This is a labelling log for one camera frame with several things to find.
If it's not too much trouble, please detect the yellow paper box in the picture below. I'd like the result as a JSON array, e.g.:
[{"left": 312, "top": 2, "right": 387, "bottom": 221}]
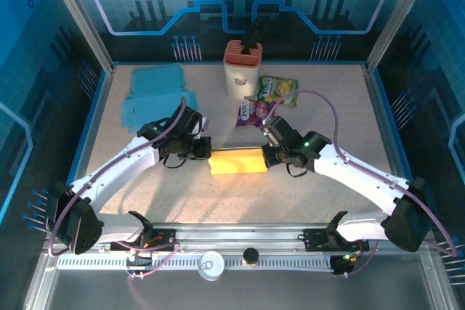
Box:
[{"left": 208, "top": 147, "right": 269, "bottom": 176}]

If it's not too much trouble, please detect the blue paper box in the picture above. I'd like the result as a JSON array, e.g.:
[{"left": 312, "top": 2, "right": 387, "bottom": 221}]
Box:
[{"left": 121, "top": 62, "right": 200, "bottom": 135}]

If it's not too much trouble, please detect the black electronics box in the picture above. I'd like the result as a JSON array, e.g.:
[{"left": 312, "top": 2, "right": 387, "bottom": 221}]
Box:
[
  {"left": 125, "top": 251, "right": 153, "bottom": 282},
  {"left": 329, "top": 250, "right": 360, "bottom": 278}
]

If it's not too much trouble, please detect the purple candy bag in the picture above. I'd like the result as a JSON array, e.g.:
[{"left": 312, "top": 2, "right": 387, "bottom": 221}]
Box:
[{"left": 235, "top": 98, "right": 277, "bottom": 129}]

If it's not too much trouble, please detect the yellow green candy bag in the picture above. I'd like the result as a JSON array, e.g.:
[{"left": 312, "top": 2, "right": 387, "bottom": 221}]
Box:
[{"left": 256, "top": 74, "right": 299, "bottom": 108}]

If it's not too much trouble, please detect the cream knife block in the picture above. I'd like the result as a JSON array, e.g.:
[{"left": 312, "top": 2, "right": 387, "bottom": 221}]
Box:
[{"left": 222, "top": 39, "right": 264, "bottom": 100}]

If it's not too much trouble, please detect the black round knob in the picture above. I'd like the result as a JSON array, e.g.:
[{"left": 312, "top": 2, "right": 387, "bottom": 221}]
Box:
[{"left": 242, "top": 247, "right": 259, "bottom": 268}]

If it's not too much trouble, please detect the white round lid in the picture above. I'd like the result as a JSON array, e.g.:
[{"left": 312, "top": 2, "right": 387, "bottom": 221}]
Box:
[{"left": 198, "top": 250, "right": 225, "bottom": 282}]

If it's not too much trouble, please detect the grey metal panel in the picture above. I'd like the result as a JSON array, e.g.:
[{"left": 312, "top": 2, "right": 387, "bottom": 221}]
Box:
[{"left": 25, "top": 244, "right": 455, "bottom": 310}]

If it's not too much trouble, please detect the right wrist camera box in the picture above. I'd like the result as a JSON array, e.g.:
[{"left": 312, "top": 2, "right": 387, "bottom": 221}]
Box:
[{"left": 261, "top": 123, "right": 280, "bottom": 142}]

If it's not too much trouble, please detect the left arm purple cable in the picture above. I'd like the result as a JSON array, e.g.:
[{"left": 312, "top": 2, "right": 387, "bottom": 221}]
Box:
[{"left": 46, "top": 96, "right": 188, "bottom": 282}]

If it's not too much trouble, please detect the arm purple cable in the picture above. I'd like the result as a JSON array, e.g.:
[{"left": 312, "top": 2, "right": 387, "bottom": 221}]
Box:
[
  {"left": 267, "top": 90, "right": 458, "bottom": 278},
  {"left": 46, "top": 96, "right": 188, "bottom": 282}
]

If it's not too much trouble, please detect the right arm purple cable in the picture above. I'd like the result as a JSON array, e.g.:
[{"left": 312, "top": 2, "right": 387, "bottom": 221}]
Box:
[{"left": 267, "top": 90, "right": 458, "bottom": 278}]

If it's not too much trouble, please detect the aluminium side rail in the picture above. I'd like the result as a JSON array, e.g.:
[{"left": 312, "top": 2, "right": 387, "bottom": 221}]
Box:
[
  {"left": 363, "top": 65, "right": 417, "bottom": 224},
  {"left": 60, "top": 65, "right": 117, "bottom": 226}
]

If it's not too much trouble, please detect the aluminium mounting rail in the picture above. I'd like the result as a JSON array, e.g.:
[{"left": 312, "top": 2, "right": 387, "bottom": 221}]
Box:
[{"left": 43, "top": 221, "right": 435, "bottom": 253}]

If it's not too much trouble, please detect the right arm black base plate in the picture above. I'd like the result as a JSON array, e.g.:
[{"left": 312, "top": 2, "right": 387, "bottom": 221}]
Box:
[{"left": 302, "top": 228, "right": 371, "bottom": 253}]

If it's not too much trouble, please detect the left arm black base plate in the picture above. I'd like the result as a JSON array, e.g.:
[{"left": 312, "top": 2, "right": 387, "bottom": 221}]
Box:
[{"left": 110, "top": 228, "right": 178, "bottom": 253}]

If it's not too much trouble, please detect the slotted grey cable duct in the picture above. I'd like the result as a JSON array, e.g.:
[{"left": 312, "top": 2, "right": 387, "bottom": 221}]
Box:
[{"left": 56, "top": 253, "right": 335, "bottom": 272}]

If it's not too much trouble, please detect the black knife handle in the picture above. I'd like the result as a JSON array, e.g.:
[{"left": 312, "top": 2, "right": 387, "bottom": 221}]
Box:
[{"left": 242, "top": 17, "right": 268, "bottom": 53}]

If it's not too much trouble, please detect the aluminium frame post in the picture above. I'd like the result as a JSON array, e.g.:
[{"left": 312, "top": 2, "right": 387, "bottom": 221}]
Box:
[
  {"left": 365, "top": 0, "right": 439, "bottom": 73},
  {"left": 41, "top": 0, "right": 116, "bottom": 73}
]

